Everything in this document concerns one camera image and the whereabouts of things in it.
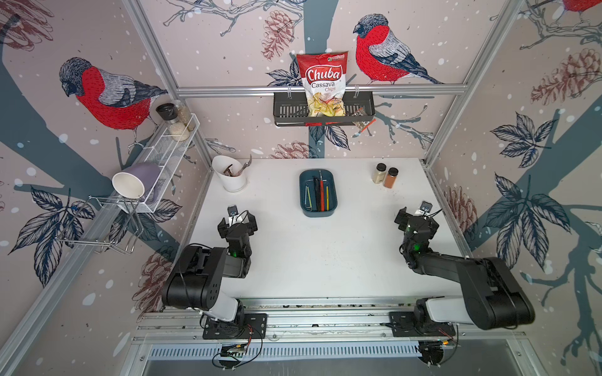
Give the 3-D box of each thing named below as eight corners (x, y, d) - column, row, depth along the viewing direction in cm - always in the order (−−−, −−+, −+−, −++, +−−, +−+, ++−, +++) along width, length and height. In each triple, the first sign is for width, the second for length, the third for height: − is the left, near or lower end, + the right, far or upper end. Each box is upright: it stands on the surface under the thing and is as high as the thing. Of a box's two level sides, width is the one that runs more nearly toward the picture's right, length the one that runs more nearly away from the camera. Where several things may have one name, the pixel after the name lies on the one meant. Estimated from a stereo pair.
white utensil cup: (229, 197, 109) (219, 175, 97) (220, 180, 116) (210, 158, 104) (249, 187, 113) (242, 165, 101) (239, 172, 119) (231, 149, 107)
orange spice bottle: (382, 186, 113) (388, 173, 105) (384, 179, 116) (389, 166, 108) (391, 189, 112) (397, 176, 104) (393, 181, 115) (398, 168, 107)
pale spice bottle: (373, 184, 114) (378, 170, 107) (371, 175, 118) (375, 162, 110) (382, 184, 114) (388, 170, 107) (380, 175, 118) (385, 162, 110)
